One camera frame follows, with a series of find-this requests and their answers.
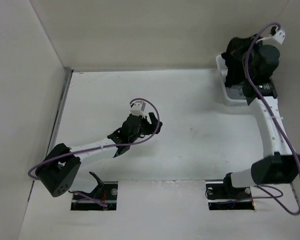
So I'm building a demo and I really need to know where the black tank top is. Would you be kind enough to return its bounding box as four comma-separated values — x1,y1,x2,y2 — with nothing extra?
221,34,256,88

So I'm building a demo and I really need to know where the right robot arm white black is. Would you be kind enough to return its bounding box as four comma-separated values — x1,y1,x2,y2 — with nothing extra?
221,43,299,198

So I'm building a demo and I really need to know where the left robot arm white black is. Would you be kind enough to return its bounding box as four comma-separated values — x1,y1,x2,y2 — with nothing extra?
34,112,163,198

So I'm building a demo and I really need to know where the white plastic laundry basket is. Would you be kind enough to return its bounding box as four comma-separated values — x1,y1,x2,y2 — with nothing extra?
215,54,247,107

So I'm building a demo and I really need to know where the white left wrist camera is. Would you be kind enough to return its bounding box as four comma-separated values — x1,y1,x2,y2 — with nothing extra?
130,100,146,118

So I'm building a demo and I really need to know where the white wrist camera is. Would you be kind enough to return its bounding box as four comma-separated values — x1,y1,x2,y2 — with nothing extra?
272,28,286,45
130,100,146,118

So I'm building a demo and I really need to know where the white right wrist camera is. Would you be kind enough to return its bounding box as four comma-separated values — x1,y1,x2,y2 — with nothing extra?
272,28,286,45

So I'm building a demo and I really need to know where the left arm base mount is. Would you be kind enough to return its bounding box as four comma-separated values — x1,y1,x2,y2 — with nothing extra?
69,171,119,211

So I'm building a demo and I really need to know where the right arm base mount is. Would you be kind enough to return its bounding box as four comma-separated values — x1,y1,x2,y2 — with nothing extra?
205,181,255,211

